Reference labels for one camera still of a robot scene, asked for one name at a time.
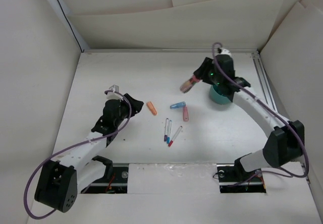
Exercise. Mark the teal round divided container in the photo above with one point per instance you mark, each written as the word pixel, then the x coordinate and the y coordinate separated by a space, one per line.
pixel 217 97

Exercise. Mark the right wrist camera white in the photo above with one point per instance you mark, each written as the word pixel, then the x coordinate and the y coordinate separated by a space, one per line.
pixel 224 51

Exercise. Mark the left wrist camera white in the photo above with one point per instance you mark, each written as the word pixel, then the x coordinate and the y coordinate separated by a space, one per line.
pixel 112 91

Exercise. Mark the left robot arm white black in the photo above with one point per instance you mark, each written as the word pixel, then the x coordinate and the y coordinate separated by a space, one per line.
pixel 65 175

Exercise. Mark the blue cap white marker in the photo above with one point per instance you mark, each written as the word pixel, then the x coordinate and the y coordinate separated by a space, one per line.
pixel 168 131

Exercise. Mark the blue translucent stapler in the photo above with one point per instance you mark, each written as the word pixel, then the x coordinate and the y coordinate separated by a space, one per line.
pixel 178 105

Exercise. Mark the purple cap white marker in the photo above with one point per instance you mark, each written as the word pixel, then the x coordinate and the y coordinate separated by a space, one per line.
pixel 166 129

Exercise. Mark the aluminium rail right side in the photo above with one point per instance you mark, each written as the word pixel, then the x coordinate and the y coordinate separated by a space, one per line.
pixel 264 83

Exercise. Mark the red cap white marker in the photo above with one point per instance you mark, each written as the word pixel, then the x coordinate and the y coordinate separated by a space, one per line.
pixel 175 136

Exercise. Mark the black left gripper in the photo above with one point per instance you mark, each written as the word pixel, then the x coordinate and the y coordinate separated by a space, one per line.
pixel 136 105

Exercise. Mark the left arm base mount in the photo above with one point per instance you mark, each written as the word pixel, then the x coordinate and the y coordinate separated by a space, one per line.
pixel 102 176

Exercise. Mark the pink cap glue bottle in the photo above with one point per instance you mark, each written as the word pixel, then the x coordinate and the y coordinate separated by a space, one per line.
pixel 187 85

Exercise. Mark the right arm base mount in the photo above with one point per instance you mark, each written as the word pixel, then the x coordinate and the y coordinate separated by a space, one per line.
pixel 234 179

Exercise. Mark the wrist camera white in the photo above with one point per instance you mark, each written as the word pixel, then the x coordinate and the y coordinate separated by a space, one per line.
pixel 224 51
pixel 112 91

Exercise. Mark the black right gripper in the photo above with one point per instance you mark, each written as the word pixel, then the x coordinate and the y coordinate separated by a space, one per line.
pixel 203 69

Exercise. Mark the pink correction tape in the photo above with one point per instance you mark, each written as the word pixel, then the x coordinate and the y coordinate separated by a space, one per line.
pixel 185 114

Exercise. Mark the orange eraser stick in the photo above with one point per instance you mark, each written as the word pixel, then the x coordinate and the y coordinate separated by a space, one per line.
pixel 151 108

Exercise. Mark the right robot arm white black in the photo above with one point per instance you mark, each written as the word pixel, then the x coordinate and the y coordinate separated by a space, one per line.
pixel 285 138

